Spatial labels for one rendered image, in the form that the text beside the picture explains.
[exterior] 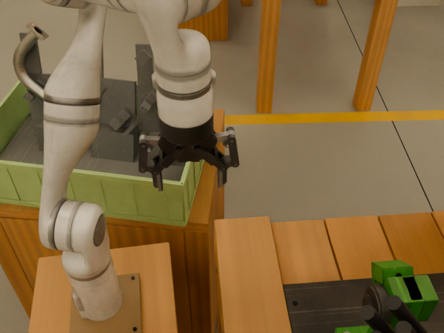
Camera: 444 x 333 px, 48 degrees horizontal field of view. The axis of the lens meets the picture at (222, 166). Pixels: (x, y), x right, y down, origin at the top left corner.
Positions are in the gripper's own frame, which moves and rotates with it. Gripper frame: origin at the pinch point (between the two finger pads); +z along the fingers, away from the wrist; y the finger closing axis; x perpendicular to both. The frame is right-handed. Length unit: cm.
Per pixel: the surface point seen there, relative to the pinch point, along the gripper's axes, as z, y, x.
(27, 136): 45, -50, 68
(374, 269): 18.0, 31.3, -6.4
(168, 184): 34.3, -5.7, 33.3
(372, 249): 42, 43, 15
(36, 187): 42, -42, 43
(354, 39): 130, 124, 262
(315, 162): 130, 67, 137
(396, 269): 15.1, 33.6, -8.4
